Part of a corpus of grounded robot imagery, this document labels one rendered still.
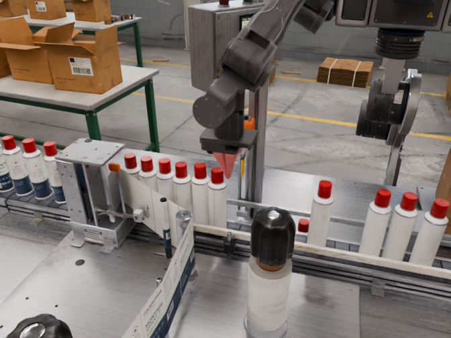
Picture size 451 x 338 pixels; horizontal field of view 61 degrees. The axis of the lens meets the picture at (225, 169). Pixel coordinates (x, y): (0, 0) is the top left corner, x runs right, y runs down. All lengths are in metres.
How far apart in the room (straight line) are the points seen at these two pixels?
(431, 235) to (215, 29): 0.68
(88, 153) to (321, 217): 0.61
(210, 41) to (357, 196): 0.80
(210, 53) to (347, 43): 5.46
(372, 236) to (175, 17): 6.33
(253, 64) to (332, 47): 5.69
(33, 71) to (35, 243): 1.81
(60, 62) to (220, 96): 2.09
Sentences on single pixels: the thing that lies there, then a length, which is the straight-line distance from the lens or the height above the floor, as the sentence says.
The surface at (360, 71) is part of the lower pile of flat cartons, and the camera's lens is 5.21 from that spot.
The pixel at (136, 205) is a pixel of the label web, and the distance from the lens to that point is 1.09.
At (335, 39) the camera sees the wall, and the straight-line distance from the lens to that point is 6.30.
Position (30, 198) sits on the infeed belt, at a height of 0.88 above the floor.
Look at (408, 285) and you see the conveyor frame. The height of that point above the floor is 0.86.
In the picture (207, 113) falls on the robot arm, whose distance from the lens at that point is 0.63.
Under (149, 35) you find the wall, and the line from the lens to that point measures 7.39.
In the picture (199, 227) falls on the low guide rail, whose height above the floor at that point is 0.91.
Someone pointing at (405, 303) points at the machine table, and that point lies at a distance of 1.09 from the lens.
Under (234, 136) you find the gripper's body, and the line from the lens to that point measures 0.72.
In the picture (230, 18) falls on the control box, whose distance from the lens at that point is 0.89.
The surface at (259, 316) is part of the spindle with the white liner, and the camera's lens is 0.82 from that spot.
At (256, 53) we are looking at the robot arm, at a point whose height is 1.44.
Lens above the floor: 1.60
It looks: 31 degrees down
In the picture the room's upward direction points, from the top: straight up
